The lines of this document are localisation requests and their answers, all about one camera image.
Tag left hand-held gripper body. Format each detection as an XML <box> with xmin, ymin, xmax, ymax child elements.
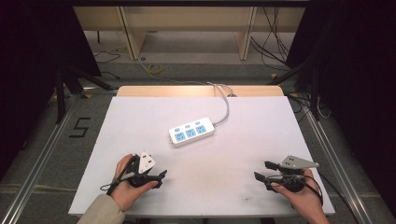
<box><xmin>125</xmin><ymin>150</ymin><xmax>159</xmax><ymax>189</ymax></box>

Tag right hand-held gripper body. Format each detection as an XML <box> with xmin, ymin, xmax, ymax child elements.
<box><xmin>266</xmin><ymin>155</ymin><xmax>320</xmax><ymax>193</ymax></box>

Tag white power strip blue sockets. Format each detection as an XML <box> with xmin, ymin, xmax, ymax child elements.
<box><xmin>168</xmin><ymin>117</ymin><xmax>216</xmax><ymax>148</ymax></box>

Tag person's left hand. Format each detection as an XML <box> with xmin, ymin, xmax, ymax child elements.
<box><xmin>110</xmin><ymin>153</ymin><xmax>159</xmax><ymax>214</ymax></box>

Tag person's right hand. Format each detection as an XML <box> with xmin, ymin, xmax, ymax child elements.
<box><xmin>270</xmin><ymin>167</ymin><xmax>331</xmax><ymax>224</ymax></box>

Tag white board sheet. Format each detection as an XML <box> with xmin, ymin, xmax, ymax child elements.
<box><xmin>67</xmin><ymin>95</ymin><xmax>336</xmax><ymax>218</ymax></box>

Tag black metal stand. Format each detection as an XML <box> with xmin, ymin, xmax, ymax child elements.
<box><xmin>266</xmin><ymin>58</ymin><xmax>322</xmax><ymax>121</ymax></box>
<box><xmin>54</xmin><ymin>61</ymin><xmax>115</xmax><ymax>125</ymax></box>

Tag wooden table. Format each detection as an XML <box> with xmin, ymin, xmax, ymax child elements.
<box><xmin>116</xmin><ymin>85</ymin><xmax>285</xmax><ymax>98</ymax></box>

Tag yellow tape roll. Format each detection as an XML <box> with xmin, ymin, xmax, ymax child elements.
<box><xmin>147</xmin><ymin>63</ymin><xmax>163</xmax><ymax>76</ymax></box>

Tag black curtain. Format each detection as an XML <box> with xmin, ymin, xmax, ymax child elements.
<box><xmin>0</xmin><ymin>0</ymin><xmax>103</xmax><ymax>176</ymax></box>
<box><xmin>285</xmin><ymin>0</ymin><xmax>396</xmax><ymax>217</ymax></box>

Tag light wooden bench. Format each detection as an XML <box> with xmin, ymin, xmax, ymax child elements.
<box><xmin>73</xmin><ymin>6</ymin><xmax>306</xmax><ymax>62</ymax></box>

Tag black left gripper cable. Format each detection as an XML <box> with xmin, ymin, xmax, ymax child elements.
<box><xmin>99</xmin><ymin>155</ymin><xmax>138</xmax><ymax>197</ymax></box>

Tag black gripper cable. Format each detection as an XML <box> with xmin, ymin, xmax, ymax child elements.
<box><xmin>99</xmin><ymin>155</ymin><xmax>138</xmax><ymax>197</ymax></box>
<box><xmin>298</xmin><ymin>169</ymin><xmax>360</xmax><ymax>224</ymax></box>

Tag aluminium floor rail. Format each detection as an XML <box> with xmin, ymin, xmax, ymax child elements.
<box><xmin>0</xmin><ymin>92</ymin><xmax>82</xmax><ymax>224</ymax></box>
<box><xmin>302</xmin><ymin>107</ymin><xmax>376</xmax><ymax>224</ymax></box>

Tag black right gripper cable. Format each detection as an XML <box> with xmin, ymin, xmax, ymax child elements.
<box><xmin>298</xmin><ymin>169</ymin><xmax>360</xmax><ymax>224</ymax></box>

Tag grey power strip cable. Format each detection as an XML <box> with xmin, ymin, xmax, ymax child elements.
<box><xmin>138</xmin><ymin>57</ymin><xmax>236</xmax><ymax>127</ymax></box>

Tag thin black floor cable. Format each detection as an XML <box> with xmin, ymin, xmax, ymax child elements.
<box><xmin>92</xmin><ymin>49</ymin><xmax>122</xmax><ymax>80</ymax></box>

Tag bundle of black floor cables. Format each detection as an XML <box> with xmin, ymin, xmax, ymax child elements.
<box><xmin>249</xmin><ymin>6</ymin><xmax>292</xmax><ymax>69</ymax></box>

